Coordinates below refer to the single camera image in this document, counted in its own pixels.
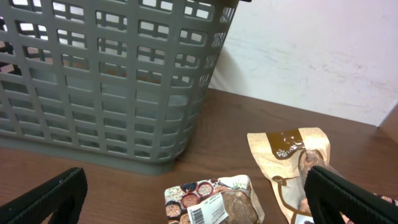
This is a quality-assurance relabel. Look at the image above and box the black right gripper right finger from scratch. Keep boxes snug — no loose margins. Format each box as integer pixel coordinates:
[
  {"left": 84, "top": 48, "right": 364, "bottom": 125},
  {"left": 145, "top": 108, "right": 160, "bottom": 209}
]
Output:
[{"left": 304, "top": 166, "right": 397, "bottom": 224}]

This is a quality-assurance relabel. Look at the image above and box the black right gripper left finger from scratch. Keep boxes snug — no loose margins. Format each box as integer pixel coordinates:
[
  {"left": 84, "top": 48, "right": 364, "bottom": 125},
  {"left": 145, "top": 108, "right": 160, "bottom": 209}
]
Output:
[{"left": 1, "top": 167, "right": 88, "bottom": 224}]

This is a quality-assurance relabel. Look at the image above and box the beige brown bread bag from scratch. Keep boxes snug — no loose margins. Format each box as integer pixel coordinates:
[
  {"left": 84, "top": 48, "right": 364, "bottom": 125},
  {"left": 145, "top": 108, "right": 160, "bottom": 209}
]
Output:
[{"left": 246, "top": 127, "right": 398, "bottom": 224}]

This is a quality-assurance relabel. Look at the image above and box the bread bag with grain print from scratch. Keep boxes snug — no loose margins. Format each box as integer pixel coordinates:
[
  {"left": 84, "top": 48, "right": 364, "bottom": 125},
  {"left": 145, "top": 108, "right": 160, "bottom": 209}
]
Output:
[{"left": 164, "top": 175, "right": 265, "bottom": 224}]

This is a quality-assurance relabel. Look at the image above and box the grey plastic laundry basket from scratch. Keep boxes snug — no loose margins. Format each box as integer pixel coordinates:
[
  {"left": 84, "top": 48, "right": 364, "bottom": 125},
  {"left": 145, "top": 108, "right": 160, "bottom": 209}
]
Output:
[{"left": 1, "top": 0, "right": 238, "bottom": 174}]

